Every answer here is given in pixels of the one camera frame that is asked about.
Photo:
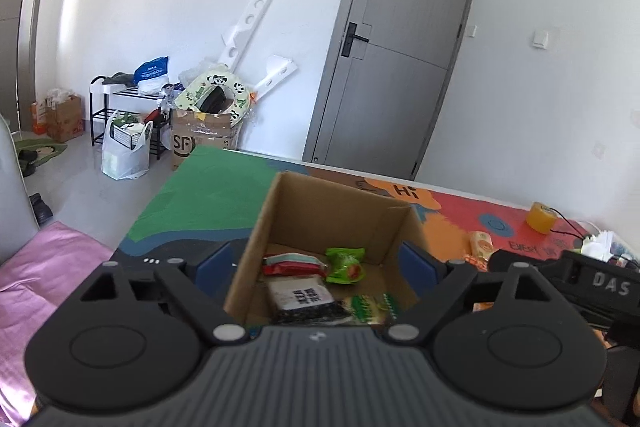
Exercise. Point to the green white cow packet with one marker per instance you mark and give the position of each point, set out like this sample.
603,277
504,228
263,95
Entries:
367,307

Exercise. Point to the red snack packet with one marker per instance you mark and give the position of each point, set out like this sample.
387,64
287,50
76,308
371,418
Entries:
292,263

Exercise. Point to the white plastic bag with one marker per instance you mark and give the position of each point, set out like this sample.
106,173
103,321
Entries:
120,157

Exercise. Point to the tall white perforated board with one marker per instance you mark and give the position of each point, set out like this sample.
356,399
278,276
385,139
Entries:
247,27

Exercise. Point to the green cartoon floor mat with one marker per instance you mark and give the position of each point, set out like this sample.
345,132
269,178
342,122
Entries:
50,152

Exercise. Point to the grey doorway frame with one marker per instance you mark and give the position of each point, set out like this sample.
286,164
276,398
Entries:
25,7

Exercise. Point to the pink blanket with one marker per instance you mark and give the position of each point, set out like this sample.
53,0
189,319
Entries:
50,267

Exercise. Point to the blue white bag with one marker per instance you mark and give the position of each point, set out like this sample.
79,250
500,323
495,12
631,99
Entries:
151,74

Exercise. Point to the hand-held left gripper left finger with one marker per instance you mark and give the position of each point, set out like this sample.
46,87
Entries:
215,264

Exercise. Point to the taped brown cardboard box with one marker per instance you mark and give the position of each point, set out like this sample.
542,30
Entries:
200,137

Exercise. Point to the yellow tape roll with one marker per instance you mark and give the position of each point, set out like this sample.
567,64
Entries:
540,218

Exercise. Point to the black slipper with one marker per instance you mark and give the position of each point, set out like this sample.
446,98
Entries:
40,209

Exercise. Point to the black snack packet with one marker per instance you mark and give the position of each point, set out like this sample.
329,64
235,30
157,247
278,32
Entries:
300,297

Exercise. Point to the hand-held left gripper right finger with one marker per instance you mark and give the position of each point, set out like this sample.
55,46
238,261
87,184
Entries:
417,263

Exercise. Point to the grey door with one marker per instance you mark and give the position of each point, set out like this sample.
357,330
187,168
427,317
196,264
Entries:
395,82

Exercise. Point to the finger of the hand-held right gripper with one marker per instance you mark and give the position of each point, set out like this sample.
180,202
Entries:
499,259

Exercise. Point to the short white perforated board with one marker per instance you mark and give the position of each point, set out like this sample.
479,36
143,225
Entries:
277,72

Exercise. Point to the black shoe rack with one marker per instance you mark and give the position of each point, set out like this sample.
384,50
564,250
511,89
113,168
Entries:
100,107

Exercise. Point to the orange print cardboard box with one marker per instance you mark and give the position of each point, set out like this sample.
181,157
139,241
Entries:
65,119

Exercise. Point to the bright green snack packet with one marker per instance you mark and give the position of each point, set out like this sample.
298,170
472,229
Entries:
344,264

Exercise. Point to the green panda toilet seat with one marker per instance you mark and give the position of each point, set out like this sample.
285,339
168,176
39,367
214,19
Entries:
200,89

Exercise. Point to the orange rice cracker packet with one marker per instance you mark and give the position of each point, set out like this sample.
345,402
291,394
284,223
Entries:
481,244

